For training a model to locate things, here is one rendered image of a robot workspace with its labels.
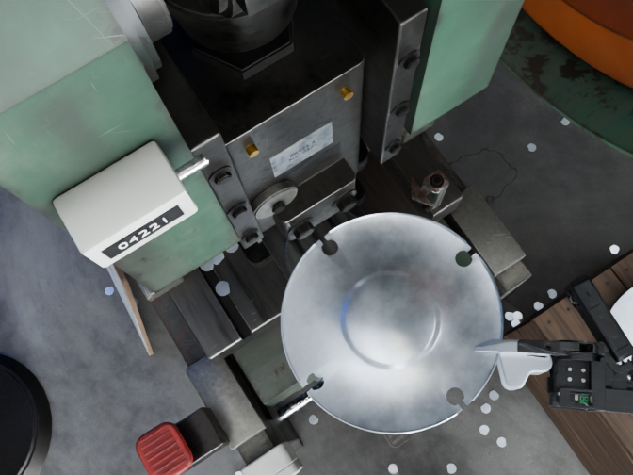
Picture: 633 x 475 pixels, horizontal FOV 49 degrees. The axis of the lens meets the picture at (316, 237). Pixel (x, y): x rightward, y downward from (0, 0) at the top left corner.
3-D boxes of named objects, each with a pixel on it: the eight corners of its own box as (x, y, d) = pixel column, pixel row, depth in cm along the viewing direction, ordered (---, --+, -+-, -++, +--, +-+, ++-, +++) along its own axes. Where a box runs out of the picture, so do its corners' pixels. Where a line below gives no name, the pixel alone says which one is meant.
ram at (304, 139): (380, 199, 87) (397, 88, 58) (277, 264, 85) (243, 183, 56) (304, 92, 91) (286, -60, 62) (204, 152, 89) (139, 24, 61)
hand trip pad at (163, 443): (206, 460, 99) (195, 463, 92) (170, 484, 99) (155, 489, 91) (182, 417, 101) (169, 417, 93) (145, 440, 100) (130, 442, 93)
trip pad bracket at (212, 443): (243, 439, 116) (223, 443, 97) (192, 473, 115) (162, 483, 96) (224, 408, 117) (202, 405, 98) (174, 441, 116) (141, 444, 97)
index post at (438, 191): (442, 203, 106) (452, 182, 96) (426, 213, 105) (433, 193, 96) (431, 188, 106) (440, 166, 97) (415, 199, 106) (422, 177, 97)
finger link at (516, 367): (476, 384, 86) (554, 391, 85) (478, 335, 87) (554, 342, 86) (473, 385, 89) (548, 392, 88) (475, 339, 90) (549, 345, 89)
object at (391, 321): (402, 172, 97) (402, 171, 97) (550, 335, 90) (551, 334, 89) (238, 304, 95) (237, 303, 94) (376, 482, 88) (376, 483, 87)
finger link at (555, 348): (519, 351, 85) (594, 356, 84) (519, 337, 85) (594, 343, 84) (512, 354, 90) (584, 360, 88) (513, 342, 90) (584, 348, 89)
